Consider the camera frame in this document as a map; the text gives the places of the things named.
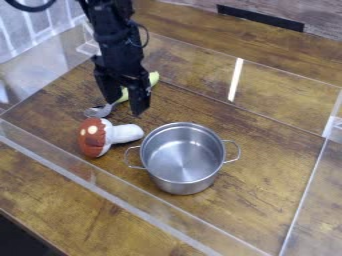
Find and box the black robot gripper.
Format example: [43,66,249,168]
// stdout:
[78,0,151,116]

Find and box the green handled metal spoon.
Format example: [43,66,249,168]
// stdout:
[84,71,160,118]

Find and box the plush brown white mushroom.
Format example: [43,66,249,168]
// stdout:
[78,117,144,158]

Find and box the stainless steel pot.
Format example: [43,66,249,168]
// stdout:
[124,122,242,195]

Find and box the clear acrylic front barrier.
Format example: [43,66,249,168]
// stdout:
[0,118,271,256]

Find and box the clear acrylic barrier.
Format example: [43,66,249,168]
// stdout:
[279,91,342,256]
[0,118,271,256]

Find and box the black strip on table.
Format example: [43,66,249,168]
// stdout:
[217,4,305,32]

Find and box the clear acrylic right barrier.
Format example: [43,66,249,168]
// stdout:
[279,91,342,256]

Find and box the clear acrylic bracket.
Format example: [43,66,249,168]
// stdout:
[76,23,100,57]

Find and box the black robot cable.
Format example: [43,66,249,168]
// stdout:
[3,0,151,49]

